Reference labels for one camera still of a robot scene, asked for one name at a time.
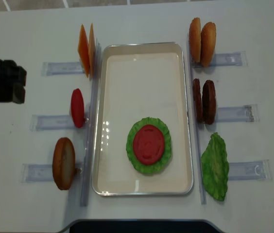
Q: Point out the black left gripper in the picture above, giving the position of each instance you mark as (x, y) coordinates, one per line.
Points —
(12, 82)

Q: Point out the red tomato slice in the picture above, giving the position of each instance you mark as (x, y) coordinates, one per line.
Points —
(149, 144)
(77, 108)

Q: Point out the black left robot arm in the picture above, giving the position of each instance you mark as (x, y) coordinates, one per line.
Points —
(12, 82)

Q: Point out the clear cheese holder track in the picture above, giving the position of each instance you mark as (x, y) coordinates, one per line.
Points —
(64, 68)

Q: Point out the clear tomato holder track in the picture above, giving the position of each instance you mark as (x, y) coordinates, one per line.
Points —
(59, 122)

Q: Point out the red tomato slice in rack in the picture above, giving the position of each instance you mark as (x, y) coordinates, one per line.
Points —
(77, 108)

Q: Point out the clear bread holder track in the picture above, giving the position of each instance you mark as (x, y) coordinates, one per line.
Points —
(36, 173)

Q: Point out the green lettuce leaf on tray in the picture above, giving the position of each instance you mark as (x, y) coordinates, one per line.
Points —
(166, 157)

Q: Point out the inner brown meat patty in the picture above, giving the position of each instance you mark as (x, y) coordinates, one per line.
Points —
(198, 100)

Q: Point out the brown meat patty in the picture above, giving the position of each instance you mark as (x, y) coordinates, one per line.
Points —
(198, 100)
(209, 102)

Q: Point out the outer brown meat patty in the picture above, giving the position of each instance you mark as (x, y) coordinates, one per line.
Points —
(209, 102)

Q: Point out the clear lettuce holder track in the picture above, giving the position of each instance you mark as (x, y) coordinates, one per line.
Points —
(256, 170)

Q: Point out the brown bun slice left rack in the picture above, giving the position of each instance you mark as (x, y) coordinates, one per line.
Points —
(63, 164)

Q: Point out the white rectangular serving tray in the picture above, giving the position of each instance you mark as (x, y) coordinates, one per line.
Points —
(141, 84)

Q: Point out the inner bun top in rack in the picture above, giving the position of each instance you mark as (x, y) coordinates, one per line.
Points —
(194, 37)

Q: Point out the clear bun holder track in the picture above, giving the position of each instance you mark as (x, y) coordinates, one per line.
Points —
(229, 59)

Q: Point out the clear patty holder track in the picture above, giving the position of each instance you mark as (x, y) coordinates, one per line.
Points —
(246, 113)

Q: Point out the clear left acrylic rail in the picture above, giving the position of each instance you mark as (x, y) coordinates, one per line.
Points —
(91, 127)

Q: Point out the clear acrylic rail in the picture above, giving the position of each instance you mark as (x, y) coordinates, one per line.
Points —
(91, 127)
(196, 131)

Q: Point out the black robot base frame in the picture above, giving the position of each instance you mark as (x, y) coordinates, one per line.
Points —
(142, 226)

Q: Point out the clear right acrylic rail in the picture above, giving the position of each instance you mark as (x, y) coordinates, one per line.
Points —
(196, 131)

